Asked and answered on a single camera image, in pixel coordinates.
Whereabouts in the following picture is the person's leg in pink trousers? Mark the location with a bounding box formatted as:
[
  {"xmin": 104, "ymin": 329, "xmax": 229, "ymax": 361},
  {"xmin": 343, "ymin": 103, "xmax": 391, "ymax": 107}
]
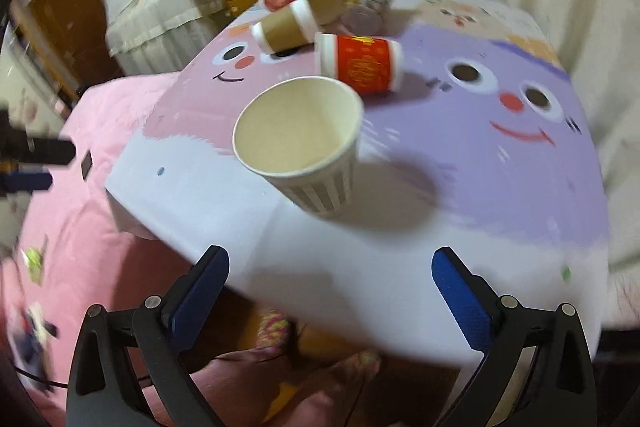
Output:
[
  {"xmin": 292, "ymin": 359, "xmax": 386, "ymax": 427},
  {"xmin": 150, "ymin": 347, "xmax": 301, "ymax": 427}
]

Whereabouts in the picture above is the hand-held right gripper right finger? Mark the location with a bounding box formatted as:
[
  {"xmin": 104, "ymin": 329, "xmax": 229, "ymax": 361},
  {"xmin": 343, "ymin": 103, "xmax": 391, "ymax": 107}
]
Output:
[{"xmin": 431, "ymin": 247, "xmax": 598, "ymax": 427}]

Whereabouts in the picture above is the cartoon face printed tablecloth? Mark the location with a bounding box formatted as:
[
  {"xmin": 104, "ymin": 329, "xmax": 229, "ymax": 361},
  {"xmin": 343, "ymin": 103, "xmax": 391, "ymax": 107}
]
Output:
[{"xmin": 105, "ymin": 0, "xmax": 612, "ymax": 365}]

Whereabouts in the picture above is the grey printed paper cup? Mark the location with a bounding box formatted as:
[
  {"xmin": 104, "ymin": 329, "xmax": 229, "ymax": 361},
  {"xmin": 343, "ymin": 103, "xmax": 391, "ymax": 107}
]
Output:
[{"xmin": 342, "ymin": 4, "xmax": 386, "ymax": 34}]

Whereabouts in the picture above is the patterned slipper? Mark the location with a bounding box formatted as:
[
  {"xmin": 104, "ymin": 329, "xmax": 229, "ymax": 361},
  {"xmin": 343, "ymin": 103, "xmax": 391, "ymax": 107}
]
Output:
[
  {"xmin": 342, "ymin": 351, "xmax": 385, "ymax": 374},
  {"xmin": 256, "ymin": 311, "xmax": 297, "ymax": 353}
]

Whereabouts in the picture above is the white striped paper cup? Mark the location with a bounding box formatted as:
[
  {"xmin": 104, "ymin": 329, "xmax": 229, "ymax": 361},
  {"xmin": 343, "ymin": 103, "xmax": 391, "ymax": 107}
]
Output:
[{"xmin": 232, "ymin": 76, "xmax": 366, "ymax": 215}]

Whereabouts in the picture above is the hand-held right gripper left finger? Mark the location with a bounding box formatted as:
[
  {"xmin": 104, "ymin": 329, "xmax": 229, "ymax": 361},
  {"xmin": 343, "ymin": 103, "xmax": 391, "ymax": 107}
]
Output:
[{"xmin": 65, "ymin": 245, "xmax": 231, "ymax": 427}]

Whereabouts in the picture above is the red patterned paper cup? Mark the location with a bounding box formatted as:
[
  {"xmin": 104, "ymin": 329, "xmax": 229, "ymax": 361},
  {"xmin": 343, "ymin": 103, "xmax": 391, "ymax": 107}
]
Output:
[{"xmin": 314, "ymin": 32, "xmax": 405, "ymax": 96}]

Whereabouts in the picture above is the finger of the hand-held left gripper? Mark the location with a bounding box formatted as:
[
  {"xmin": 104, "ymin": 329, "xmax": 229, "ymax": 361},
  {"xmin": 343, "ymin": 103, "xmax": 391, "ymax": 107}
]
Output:
[
  {"xmin": 0, "ymin": 127, "xmax": 77, "ymax": 168},
  {"xmin": 0, "ymin": 171, "xmax": 54, "ymax": 196}
]

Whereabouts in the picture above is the pink bedsheet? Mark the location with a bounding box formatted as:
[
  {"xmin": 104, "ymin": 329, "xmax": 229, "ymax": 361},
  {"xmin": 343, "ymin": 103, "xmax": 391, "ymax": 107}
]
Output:
[{"xmin": 0, "ymin": 74, "xmax": 281, "ymax": 427}]

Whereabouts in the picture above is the wooden door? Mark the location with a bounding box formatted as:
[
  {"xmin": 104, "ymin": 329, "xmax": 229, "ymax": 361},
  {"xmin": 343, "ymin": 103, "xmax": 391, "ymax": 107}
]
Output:
[{"xmin": 27, "ymin": 0, "xmax": 126, "ymax": 102}]

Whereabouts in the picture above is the black cable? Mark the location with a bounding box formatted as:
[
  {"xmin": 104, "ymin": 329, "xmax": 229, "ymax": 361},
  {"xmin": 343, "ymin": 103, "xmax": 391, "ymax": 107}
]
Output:
[{"xmin": 15, "ymin": 357, "xmax": 153, "ymax": 395}]

